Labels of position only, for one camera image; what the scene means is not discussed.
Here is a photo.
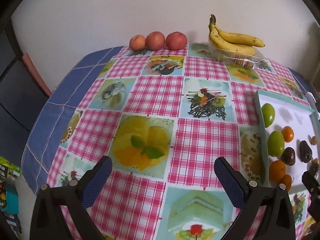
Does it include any dark wrinkled fruit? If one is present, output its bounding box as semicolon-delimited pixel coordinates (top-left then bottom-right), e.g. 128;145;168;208
299;140;312;163

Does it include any small tan fruit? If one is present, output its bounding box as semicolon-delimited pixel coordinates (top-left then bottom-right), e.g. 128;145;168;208
310;136;318;145

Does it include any large orange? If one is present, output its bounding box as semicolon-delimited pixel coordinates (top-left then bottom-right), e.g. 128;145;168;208
269;160;286;184

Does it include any small orange tangerine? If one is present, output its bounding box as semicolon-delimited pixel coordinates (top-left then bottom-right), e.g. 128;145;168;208
281;126;295;142

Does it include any upper yellow banana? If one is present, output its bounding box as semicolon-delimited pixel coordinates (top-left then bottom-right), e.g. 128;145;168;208
209;14;265;48

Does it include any clear plastic fruit container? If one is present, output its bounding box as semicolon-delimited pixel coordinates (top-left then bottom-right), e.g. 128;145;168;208
208;43;264;69

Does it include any large red apple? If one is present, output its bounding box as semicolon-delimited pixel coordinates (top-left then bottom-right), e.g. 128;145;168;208
166;31;188;50

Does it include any pink checkered fruit tablecloth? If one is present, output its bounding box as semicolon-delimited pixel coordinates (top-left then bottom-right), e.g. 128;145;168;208
22;43;310;239

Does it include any lower yellow banana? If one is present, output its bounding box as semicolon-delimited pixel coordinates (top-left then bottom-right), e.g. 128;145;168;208
208;23;255;56

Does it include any white black device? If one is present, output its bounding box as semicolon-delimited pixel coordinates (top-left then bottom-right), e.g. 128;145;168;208
305;92;319;113

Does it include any white tray teal rim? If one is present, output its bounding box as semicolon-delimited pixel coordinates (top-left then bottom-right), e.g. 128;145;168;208
254;90;319;193

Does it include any yellow banana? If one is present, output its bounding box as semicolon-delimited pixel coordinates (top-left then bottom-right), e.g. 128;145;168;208
209;14;265;48
208;23;255;56

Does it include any small peach apple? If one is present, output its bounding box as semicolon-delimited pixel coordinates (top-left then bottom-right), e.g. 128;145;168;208
129;35;145;51

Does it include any long dark brown fruit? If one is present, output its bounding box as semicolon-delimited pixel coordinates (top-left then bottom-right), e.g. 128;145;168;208
309;159;319;178

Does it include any round dark passion fruit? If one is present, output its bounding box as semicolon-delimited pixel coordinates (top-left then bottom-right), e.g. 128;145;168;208
281;147;296;166

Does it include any middle red apple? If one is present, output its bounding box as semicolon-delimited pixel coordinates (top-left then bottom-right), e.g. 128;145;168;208
145;31;165;51

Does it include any green fruit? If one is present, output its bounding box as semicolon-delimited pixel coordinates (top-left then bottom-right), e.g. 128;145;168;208
267;131;285;157
261;103;276;128

